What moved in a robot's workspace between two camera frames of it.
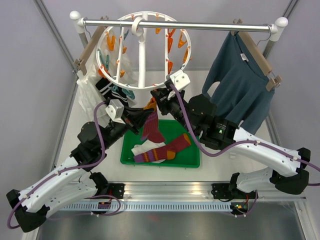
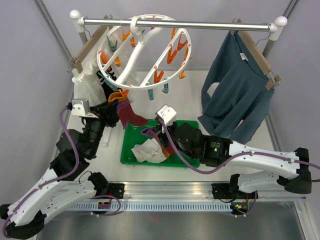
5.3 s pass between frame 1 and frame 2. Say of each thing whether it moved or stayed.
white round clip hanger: moved
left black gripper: moved
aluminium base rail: stayed
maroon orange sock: moved
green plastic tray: stayed
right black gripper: moved
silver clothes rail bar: stayed
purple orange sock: moved
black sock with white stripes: moved
